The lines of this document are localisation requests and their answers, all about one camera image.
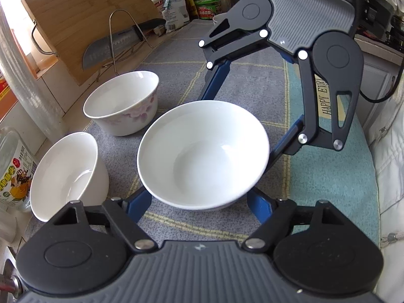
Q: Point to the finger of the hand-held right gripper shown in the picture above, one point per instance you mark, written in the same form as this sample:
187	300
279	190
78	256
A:
292	142
212	80

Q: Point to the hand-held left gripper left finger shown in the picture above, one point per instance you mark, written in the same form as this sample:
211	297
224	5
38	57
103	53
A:
139	206

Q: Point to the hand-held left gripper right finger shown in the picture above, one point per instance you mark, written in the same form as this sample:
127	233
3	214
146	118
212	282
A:
258	206

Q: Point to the wide white bowl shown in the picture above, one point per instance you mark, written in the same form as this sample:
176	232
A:
205	151

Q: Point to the plain white bowl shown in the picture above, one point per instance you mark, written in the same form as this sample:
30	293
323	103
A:
63	170

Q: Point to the white bowl pink floral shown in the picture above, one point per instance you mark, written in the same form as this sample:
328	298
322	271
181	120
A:
126	120

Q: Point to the grey blue checked mat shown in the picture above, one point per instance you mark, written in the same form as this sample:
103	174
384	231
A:
176	69

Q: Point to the yellow bottle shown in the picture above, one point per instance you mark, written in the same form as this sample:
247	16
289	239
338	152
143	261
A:
191	9

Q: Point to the white blue plastic bag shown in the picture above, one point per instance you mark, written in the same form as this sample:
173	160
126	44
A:
176	9

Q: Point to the yellow-lid spice jar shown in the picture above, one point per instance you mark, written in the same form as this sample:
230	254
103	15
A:
224	1

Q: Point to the red white plastic bag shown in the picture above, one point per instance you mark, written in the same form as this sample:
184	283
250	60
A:
157	1

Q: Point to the person's white jacket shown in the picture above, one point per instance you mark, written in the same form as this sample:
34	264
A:
391	180

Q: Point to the glass jar green lid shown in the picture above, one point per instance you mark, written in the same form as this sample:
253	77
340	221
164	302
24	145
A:
15	176

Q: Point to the metal faucet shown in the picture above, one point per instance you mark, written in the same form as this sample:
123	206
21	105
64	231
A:
9	282

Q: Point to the bamboo cutting board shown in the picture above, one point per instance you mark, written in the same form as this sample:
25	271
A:
79	6

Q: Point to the stack of clear plastic cups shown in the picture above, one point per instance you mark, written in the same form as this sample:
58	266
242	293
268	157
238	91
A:
28	85

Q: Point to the yellow red carton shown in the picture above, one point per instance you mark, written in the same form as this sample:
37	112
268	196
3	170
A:
6	97

